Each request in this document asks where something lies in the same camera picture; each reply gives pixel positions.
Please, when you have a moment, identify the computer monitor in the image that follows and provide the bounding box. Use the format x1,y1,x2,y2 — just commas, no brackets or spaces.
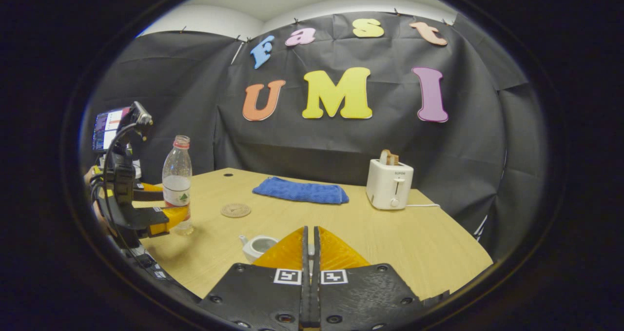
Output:
92,107,132,152

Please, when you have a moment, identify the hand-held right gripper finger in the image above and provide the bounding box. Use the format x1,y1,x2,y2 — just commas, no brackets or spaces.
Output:
197,226,311,331
312,226,427,331

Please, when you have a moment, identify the round wooden coaster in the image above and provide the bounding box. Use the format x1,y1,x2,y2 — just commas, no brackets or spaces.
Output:
220,203,252,218

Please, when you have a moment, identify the clear plastic water bottle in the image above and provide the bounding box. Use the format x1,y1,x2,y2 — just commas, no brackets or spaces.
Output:
162,135,195,236

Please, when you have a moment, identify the blue folded towel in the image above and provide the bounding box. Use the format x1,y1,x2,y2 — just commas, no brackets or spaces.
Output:
252,176,350,205

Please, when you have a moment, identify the white ceramic teacup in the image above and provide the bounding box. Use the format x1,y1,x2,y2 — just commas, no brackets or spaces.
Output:
239,234,279,264

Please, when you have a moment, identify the white toaster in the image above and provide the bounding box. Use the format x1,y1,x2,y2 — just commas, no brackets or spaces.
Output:
366,158,414,211

